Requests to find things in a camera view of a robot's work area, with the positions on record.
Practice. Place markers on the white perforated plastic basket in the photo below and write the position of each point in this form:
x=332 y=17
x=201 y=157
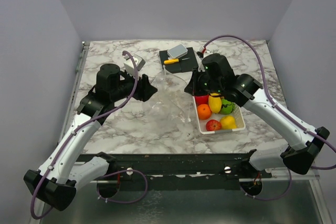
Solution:
x=215 y=114

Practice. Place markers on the orange toy fruit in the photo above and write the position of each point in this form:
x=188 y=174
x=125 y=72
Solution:
x=204 y=112

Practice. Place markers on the yellow toy mango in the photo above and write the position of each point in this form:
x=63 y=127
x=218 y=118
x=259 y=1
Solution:
x=214 y=102

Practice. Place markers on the green toy fruit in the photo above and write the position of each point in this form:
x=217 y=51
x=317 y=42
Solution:
x=227 y=107

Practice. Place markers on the clear zip top bag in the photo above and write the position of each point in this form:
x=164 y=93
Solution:
x=170 y=107

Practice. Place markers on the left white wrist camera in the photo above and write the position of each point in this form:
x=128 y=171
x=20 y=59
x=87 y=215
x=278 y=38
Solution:
x=132 y=65

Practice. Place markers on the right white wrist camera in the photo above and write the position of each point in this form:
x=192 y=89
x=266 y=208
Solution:
x=201 y=52

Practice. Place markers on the yellow toy pear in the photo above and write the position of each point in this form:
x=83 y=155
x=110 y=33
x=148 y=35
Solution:
x=228 y=122

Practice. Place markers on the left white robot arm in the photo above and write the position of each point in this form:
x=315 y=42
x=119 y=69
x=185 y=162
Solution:
x=56 y=182

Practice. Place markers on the black cutting board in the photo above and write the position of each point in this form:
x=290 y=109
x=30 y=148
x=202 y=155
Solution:
x=187 y=64

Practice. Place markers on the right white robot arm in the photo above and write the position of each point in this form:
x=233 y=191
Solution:
x=304 y=141

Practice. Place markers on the grey white rectangular box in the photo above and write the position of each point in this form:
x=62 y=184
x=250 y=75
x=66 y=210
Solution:
x=177 y=51

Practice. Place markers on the yellow handled knife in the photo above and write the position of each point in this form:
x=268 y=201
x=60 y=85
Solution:
x=172 y=61

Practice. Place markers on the red toy apple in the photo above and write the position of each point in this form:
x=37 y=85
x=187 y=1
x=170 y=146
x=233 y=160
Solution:
x=201 y=99

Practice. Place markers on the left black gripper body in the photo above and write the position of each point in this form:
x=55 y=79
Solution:
x=126 y=88

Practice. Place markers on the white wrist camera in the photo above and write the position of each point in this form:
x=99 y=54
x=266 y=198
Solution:
x=132 y=65
x=201 y=52

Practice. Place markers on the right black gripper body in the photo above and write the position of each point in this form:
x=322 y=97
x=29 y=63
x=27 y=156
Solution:
x=209 y=86

